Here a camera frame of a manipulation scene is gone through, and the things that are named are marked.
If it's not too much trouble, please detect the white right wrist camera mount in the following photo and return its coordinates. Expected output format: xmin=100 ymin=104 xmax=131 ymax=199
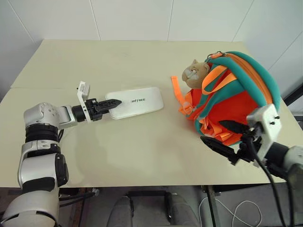
xmin=246 ymin=104 xmax=284 ymax=164

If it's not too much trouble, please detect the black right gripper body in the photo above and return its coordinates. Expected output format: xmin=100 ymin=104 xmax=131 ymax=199
xmin=228 ymin=128 xmax=263 ymax=166

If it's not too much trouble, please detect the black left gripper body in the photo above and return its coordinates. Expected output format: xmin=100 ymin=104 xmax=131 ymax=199
xmin=86 ymin=97 xmax=103 ymax=122

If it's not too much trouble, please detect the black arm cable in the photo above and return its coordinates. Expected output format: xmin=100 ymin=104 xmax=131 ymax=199
xmin=241 ymin=135 xmax=294 ymax=227
xmin=58 ymin=189 xmax=98 ymax=203

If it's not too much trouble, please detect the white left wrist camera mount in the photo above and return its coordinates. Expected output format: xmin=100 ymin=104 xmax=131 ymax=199
xmin=76 ymin=81 xmax=92 ymax=124

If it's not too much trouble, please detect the grey rounded shape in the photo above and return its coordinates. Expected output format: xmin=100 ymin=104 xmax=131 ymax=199
xmin=168 ymin=194 xmax=198 ymax=227
xmin=113 ymin=195 xmax=134 ymax=227

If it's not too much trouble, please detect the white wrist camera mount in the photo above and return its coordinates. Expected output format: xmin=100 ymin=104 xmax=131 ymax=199
xmin=246 ymin=104 xmax=284 ymax=164
xmin=76 ymin=81 xmax=92 ymax=124

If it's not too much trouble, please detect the black bracket under table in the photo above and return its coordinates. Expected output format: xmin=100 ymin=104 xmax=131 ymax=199
xmin=125 ymin=190 xmax=175 ymax=219

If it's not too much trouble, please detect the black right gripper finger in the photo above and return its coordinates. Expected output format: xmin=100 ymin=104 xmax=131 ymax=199
xmin=200 ymin=136 xmax=238 ymax=162
xmin=218 ymin=120 xmax=250 ymax=136

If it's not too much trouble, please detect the orange and teal backpack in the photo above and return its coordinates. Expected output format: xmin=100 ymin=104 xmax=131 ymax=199
xmin=170 ymin=51 xmax=281 ymax=148

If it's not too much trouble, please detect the beige plush toy pendant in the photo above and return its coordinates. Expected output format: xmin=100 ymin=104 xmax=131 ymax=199
xmin=181 ymin=59 xmax=210 ymax=89

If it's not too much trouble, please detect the white thin cable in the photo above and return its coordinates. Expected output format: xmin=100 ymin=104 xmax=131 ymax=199
xmin=198 ymin=195 xmax=264 ymax=227

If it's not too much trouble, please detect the dark metal table leg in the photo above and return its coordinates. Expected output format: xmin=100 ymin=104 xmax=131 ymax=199
xmin=200 ymin=185 xmax=226 ymax=227

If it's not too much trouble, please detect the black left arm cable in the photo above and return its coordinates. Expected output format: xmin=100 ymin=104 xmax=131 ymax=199
xmin=58 ymin=189 xmax=98 ymax=203

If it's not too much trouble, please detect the white rectangular box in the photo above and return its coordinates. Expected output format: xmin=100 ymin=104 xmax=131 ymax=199
xmin=105 ymin=87 xmax=165 ymax=120

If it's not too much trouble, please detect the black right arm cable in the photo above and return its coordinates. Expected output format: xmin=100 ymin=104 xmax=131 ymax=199
xmin=241 ymin=135 xmax=294 ymax=227

